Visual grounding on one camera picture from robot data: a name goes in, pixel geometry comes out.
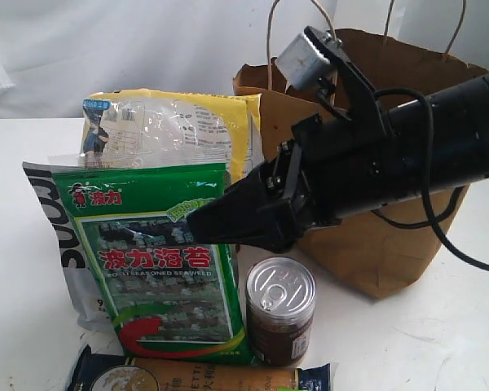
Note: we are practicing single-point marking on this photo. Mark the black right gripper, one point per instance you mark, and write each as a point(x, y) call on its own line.
point(316, 174)

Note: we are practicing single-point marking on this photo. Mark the green seaweed snack packet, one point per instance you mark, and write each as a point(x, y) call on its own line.
point(168, 294)

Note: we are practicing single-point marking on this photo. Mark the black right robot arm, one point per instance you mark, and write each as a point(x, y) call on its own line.
point(456, 134)

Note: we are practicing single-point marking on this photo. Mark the yellow white food bag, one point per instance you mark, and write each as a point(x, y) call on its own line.
point(143, 128)

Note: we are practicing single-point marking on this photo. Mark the brown paper bag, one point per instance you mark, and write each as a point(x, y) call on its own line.
point(364, 252)

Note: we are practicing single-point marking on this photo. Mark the dark can silver lid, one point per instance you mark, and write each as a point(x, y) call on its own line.
point(280, 295)

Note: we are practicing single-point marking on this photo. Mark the grey cat food pouch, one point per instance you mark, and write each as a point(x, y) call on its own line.
point(82, 289)

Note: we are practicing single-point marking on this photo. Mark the dark blue spaghetti packet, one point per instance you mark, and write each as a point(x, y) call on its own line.
point(113, 372)

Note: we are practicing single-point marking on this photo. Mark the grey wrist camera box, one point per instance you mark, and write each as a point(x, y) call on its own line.
point(301, 64)

